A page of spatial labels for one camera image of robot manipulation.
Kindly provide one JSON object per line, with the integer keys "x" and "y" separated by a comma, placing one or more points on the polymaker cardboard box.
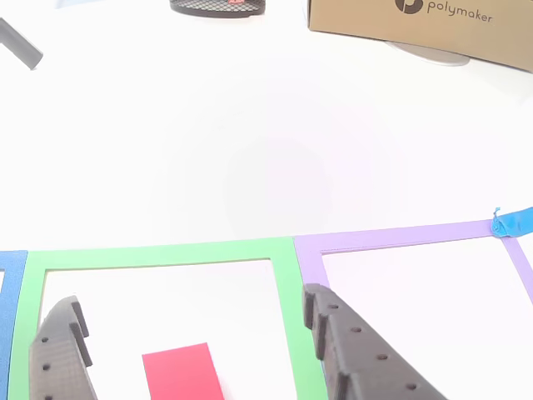
{"x": 416, "y": 25}

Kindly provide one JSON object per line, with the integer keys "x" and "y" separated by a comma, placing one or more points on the purple square frame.
{"x": 395, "y": 237}

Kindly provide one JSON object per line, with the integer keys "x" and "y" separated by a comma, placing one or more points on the black mesh pen holder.
{"x": 216, "y": 7}

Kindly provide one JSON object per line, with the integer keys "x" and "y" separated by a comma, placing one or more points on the green square frame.
{"x": 166, "y": 254}

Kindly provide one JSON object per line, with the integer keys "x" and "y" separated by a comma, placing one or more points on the small red cube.
{"x": 181, "y": 373}

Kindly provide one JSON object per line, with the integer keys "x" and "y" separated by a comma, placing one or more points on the blue square frame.
{"x": 10, "y": 291}

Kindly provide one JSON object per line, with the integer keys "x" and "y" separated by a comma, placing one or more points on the blue tape strip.
{"x": 514, "y": 223}

